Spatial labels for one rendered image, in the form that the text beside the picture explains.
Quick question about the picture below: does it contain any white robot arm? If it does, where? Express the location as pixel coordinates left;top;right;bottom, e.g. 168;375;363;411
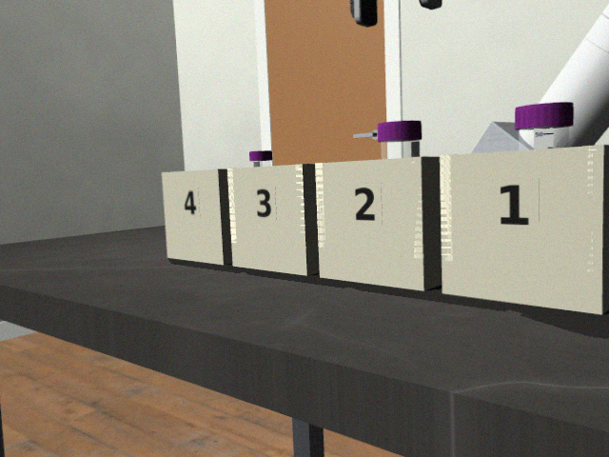
539;4;609;148

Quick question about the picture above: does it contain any beige block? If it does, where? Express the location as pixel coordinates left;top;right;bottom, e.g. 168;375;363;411
162;169;232;265
440;145;609;315
227;164;320;276
315;156;442;291

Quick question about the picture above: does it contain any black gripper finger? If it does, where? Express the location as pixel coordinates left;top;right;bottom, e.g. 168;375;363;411
419;0;442;10
350;0;378;28

